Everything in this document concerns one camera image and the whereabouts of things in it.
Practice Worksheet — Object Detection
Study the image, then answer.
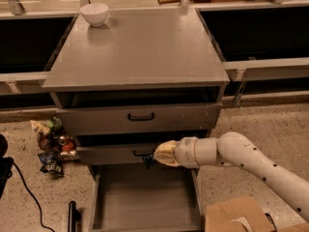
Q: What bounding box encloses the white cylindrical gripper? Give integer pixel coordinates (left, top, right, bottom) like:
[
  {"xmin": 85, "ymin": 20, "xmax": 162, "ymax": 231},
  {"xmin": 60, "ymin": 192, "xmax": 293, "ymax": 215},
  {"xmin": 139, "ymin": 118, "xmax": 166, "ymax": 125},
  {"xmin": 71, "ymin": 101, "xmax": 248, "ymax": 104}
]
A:
[{"xmin": 154, "ymin": 137, "xmax": 197, "ymax": 169}]

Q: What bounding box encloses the dark blue rxbar wrapper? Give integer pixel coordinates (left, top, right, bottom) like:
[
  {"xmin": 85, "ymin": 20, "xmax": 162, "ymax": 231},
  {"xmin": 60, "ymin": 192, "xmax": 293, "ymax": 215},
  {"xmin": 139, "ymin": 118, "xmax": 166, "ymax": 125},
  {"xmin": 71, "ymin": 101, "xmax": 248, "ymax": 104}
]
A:
[{"xmin": 142, "ymin": 155, "xmax": 156, "ymax": 169}]

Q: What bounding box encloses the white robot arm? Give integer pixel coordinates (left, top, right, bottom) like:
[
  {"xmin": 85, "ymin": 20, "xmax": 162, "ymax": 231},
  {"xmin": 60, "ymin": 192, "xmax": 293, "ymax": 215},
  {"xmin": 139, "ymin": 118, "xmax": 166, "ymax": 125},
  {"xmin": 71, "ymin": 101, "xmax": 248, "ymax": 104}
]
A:
[{"xmin": 154, "ymin": 131, "xmax": 309, "ymax": 221}]

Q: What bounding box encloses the grey top drawer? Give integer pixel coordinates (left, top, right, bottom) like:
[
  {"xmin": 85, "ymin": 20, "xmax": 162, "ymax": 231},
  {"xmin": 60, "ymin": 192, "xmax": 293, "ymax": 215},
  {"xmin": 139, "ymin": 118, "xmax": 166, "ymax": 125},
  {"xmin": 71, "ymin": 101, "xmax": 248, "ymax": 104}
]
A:
[{"xmin": 57, "ymin": 103, "xmax": 222, "ymax": 135}]

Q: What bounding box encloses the grey drawer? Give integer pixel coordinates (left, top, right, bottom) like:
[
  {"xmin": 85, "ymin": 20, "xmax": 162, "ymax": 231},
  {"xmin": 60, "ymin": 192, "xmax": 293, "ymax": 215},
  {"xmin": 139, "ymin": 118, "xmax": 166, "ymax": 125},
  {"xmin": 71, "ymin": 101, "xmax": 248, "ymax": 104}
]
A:
[
  {"xmin": 75, "ymin": 140, "xmax": 211, "ymax": 165},
  {"xmin": 90, "ymin": 163, "xmax": 204, "ymax": 232},
  {"xmin": 57, "ymin": 103, "xmax": 222, "ymax": 135}
]

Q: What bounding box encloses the grey bottom drawer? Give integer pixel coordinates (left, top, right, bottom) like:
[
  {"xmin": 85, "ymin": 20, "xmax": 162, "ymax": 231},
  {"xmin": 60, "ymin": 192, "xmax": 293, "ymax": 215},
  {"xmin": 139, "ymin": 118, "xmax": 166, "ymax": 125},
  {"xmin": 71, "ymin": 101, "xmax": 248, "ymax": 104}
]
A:
[{"xmin": 90, "ymin": 163, "xmax": 204, "ymax": 232}]

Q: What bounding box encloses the grey middle drawer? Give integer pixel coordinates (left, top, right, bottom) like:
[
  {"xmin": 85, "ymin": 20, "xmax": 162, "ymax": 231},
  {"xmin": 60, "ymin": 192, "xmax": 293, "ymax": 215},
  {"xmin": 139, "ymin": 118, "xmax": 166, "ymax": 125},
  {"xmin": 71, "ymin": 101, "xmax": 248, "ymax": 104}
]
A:
[{"xmin": 75, "ymin": 140, "xmax": 211, "ymax": 165}]

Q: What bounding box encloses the grey drawer cabinet with counter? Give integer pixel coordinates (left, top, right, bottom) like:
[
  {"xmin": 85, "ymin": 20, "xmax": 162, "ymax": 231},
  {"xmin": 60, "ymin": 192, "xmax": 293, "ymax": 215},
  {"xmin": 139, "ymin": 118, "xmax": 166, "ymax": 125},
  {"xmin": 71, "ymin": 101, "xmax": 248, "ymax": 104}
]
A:
[{"xmin": 42, "ymin": 6, "xmax": 231, "ymax": 232}]

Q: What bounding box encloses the brown cardboard box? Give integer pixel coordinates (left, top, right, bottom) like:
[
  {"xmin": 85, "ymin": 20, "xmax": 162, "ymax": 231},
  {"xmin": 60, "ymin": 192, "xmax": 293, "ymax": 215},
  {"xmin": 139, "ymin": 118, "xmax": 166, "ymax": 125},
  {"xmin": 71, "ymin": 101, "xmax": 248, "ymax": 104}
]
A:
[{"xmin": 205, "ymin": 196, "xmax": 276, "ymax": 232}]

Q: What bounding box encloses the red and silver can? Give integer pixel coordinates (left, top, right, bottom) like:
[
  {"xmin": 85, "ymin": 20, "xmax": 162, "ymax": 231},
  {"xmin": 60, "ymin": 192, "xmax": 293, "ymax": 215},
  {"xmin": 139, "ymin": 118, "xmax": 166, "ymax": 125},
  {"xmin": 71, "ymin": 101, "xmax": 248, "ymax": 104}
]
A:
[{"xmin": 58, "ymin": 135, "xmax": 75, "ymax": 155}]

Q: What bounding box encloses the green snack bag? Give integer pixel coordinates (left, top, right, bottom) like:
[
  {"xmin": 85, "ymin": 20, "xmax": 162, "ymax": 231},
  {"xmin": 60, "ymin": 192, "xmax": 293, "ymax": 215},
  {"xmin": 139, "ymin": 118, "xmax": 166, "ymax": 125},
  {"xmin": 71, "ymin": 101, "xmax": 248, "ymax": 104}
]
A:
[{"xmin": 46, "ymin": 116, "xmax": 63, "ymax": 132}]

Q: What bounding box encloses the dark blue snack bag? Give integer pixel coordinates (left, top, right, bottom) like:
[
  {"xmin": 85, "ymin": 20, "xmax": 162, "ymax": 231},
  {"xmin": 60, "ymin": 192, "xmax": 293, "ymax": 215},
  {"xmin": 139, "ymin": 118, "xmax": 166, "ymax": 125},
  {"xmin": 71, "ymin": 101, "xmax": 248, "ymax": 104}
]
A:
[{"xmin": 38, "ymin": 152, "xmax": 64, "ymax": 177}]

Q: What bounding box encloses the brown snack bag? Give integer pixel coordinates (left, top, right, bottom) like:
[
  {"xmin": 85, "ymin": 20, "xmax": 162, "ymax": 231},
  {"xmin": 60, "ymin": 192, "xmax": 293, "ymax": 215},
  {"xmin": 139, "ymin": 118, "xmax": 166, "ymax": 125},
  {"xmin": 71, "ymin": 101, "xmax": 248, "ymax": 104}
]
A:
[{"xmin": 37, "ymin": 132, "xmax": 57, "ymax": 151}]

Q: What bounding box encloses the yellow snack bag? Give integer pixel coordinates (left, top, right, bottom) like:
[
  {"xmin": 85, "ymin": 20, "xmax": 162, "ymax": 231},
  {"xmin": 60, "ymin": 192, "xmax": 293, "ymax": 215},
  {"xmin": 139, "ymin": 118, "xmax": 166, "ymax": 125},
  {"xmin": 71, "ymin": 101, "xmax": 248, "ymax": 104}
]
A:
[{"xmin": 30, "ymin": 120, "xmax": 51, "ymax": 135}]

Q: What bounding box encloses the right dark bin table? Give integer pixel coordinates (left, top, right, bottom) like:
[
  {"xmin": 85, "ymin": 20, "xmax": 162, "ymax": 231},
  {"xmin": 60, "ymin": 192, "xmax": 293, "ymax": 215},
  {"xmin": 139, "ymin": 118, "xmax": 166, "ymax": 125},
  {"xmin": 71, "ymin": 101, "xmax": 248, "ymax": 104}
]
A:
[{"xmin": 197, "ymin": 6, "xmax": 309, "ymax": 96}]

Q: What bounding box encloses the dark bin table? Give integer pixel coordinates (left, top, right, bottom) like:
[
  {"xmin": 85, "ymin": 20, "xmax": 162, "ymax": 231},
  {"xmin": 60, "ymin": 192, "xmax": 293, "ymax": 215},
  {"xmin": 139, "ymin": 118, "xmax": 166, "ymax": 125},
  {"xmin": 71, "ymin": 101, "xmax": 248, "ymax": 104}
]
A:
[
  {"xmin": 0, "ymin": 14, "xmax": 76, "ymax": 110},
  {"xmin": 197, "ymin": 6, "xmax": 309, "ymax": 96}
]

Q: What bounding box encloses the wooden stick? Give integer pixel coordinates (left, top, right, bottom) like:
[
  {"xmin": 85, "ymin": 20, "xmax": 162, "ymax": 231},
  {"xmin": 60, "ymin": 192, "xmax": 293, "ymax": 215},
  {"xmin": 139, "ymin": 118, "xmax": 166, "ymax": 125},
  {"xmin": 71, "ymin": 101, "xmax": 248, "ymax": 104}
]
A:
[{"xmin": 157, "ymin": 0, "xmax": 193, "ymax": 5}]

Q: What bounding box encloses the white ceramic bowl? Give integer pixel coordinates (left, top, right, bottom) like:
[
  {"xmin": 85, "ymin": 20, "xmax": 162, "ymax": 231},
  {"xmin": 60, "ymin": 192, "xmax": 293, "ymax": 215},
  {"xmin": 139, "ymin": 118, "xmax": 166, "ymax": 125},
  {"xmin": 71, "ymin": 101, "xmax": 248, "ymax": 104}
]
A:
[{"xmin": 79, "ymin": 3, "xmax": 109, "ymax": 26}]

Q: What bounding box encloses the black device at left edge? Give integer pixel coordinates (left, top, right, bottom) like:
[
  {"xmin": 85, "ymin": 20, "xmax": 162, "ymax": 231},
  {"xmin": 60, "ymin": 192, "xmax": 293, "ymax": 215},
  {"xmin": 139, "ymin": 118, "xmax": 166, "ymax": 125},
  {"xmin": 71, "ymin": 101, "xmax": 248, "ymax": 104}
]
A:
[{"xmin": 0, "ymin": 134, "xmax": 14, "ymax": 198}]

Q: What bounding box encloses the left dark bin table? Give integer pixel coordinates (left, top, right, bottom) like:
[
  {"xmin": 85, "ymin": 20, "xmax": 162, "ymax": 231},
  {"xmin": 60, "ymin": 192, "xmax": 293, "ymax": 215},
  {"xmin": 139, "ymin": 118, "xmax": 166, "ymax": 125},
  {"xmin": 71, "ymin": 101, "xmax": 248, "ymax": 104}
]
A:
[{"xmin": 0, "ymin": 14, "xmax": 76, "ymax": 110}]

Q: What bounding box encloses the black cylindrical post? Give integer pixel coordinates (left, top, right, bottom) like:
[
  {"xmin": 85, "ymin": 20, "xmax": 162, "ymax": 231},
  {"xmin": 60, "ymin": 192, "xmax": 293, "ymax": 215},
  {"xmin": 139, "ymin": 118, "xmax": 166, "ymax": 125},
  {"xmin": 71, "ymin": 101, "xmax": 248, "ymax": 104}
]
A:
[{"xmin": 68, "ymin": 201, "xmax": 81, "ymax": 232}]

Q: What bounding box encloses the black cable on floor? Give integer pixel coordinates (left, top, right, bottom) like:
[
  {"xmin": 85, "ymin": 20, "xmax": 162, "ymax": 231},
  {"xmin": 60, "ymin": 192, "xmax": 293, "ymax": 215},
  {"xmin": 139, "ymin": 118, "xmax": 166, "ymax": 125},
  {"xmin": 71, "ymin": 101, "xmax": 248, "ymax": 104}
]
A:
[{"xmin": 12, "ymin": 161, "xmax": 56, "ymax": 232}]

